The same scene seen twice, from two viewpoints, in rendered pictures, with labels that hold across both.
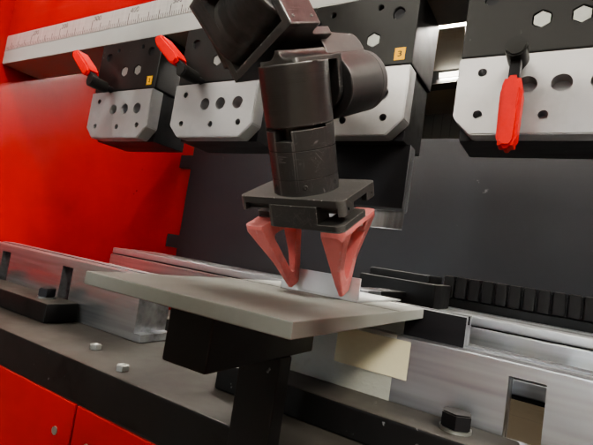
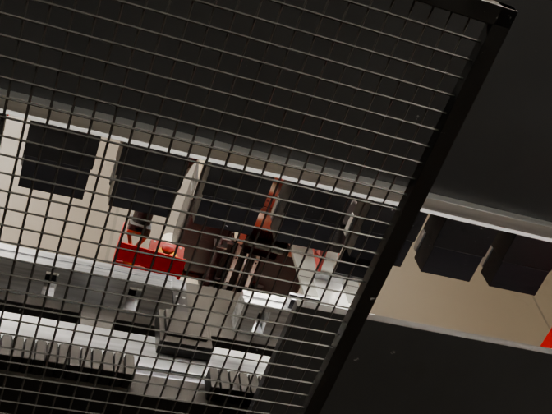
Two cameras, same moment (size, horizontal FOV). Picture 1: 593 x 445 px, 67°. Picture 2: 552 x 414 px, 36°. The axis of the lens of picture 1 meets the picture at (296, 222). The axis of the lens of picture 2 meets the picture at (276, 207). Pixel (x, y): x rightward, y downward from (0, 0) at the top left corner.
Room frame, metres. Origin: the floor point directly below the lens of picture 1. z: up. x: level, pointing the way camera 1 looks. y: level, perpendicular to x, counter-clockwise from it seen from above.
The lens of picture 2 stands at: (1.54, -1.68, 2.18)
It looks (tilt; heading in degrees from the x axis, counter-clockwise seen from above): 27 degrees down; 130
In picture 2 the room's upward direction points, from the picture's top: 22 degrees clockwise
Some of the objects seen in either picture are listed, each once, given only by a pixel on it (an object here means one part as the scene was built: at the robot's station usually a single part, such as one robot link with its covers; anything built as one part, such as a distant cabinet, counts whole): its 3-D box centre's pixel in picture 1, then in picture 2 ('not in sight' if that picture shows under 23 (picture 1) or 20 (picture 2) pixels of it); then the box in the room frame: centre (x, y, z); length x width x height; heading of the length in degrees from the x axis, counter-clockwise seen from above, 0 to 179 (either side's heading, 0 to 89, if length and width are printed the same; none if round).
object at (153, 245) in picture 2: not in sight; (147, 260); (-0.04, -0.24, 0.75); 0.20 x 0.16 x 0.18; 51
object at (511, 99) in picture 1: (512, 99); not in sight; (0.39, -0.17, 1.20); 0.04 x 0.02 x 0.10; 149
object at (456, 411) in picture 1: (455, 420); not in sight; (0.40, -0.16, 0.91); 0.03 x 0.03 x 0.02
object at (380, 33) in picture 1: (361, 80); (384, 225); (0.53, -0.05, 1.26); 0.15 x 0.09 x 0.17; 59
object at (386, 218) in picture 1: (365, 185); (355, 265); (0.52, -0.07, 1.13); 0.10 x 0.02 x 0.10; 59
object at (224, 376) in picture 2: (559, 304); (290, 396); (0.76, -0.46, 1.02); 0.37 x 0.06 x 0.04; 59
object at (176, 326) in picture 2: not in sight; (181, 311); (0.44, -0.53, 1.01); 0.26 x 0.12 x 0.05; 149
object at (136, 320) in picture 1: (63, 282); not in sight; (0.81, 0.39, 0.92); 0.50 x 0.06 x 0.10; 59
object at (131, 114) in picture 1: (142, 97); (520, 256); (0.74, 0.29, 1.26); 0.15 x 0.09 x 0.17; 59
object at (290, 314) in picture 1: (281, 298); (325, 272); (0.40, 0.00, 1.00); 0.26 x 0.18 x 0.01; 149
